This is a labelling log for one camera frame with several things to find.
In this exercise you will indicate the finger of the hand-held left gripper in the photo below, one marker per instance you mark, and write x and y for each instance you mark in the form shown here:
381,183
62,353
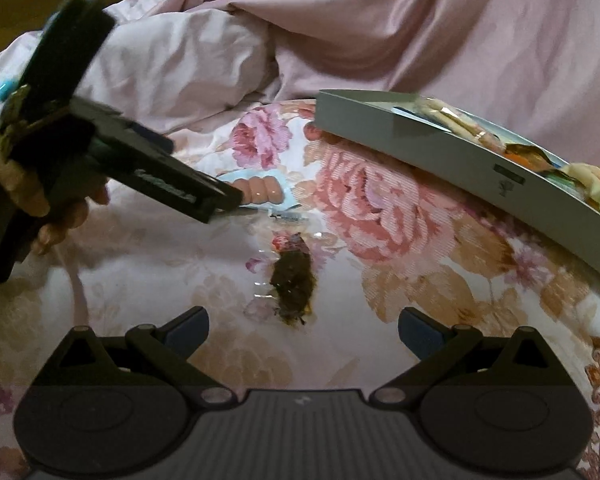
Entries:
152,139
220,201

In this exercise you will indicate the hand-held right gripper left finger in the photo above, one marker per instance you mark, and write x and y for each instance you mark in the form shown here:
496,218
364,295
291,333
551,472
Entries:
185,332

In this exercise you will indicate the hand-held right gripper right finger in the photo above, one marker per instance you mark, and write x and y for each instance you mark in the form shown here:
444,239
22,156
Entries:
422,332

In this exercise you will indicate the light blue sausage packet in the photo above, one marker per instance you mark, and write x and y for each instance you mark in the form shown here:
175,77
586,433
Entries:
265,190

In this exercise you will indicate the grey cardboard box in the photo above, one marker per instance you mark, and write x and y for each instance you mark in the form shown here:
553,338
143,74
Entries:
430,145

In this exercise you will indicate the yellow-brown snack packet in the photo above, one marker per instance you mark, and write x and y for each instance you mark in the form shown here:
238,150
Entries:
527,155

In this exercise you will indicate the person's left hand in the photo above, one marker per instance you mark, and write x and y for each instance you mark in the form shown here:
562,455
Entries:
65,220

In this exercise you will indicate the wooden headboard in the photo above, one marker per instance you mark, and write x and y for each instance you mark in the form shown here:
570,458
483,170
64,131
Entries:
55,0

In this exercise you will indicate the pale pink quilt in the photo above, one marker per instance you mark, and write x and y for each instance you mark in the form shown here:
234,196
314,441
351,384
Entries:
180,70

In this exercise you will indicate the floral bed sheet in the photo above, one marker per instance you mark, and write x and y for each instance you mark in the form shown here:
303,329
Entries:
405,260

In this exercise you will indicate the clear dark-brown snack packet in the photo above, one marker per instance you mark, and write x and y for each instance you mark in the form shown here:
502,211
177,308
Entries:
292,280

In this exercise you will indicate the cream snack packet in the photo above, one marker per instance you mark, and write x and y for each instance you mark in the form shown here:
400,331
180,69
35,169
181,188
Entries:
447,112

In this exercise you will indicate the pink satin duvet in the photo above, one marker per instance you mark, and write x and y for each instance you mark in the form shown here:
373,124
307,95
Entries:
430,25

